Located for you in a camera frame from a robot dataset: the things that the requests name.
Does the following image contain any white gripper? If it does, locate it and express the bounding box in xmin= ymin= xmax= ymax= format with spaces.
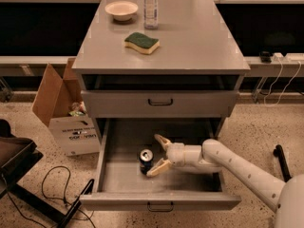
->
xmin=146 ymin=134 xmax=202 ymax=177

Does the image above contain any white bowl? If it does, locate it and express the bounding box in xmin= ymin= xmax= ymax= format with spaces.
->
xmin=104 ymin=1 xmax=138 ymax=22

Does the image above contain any black power adapter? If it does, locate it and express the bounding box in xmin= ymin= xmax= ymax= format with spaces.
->
xmin=259 ymin=51 xmax=272 ymax=63

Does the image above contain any closed grey drawer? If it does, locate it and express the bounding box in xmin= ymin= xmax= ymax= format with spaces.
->
xmin=82 ymin=90 xmax=238 ymax=118

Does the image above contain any black chair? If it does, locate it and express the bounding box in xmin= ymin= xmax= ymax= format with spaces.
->
xmin=0 ymin=119 xmax=91 ymax=228

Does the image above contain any clear plastic water bottle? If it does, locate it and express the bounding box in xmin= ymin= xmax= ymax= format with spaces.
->
xmin=143 ymin=0 xmax=158 ymax=29

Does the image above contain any grey drawer cabinet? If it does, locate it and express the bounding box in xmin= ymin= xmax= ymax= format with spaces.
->
xmin=73 ymin=0 xmax=250 ymax=136

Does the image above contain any black stand base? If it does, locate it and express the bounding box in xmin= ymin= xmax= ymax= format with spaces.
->
xmin=273 ymin=144 xmax=292 ymax=182

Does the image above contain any cardboard box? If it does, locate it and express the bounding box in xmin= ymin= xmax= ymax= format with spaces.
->
xmin=32 ymin=59 xmax=99 ymax=156

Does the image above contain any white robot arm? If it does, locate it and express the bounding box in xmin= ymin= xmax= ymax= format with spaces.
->
xmin=147 ymin=134 xmax=304 ymax=228

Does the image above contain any white cable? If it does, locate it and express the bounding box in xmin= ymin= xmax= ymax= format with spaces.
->
xmin=262 ymin=52 xmax=303 ymax=107

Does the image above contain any open grey drawer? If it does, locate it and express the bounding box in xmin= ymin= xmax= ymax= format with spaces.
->
xmin=81 ymin=119 xmax=241 ymax=212

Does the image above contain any blue pepsi can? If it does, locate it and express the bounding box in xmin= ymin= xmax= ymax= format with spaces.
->
xmin=139 ymin=149 xmax=154 ymax=175

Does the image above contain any green yellow sponge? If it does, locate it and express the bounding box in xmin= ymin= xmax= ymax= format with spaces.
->
xmin=124 ymin=32 xmax=160 ymax=55

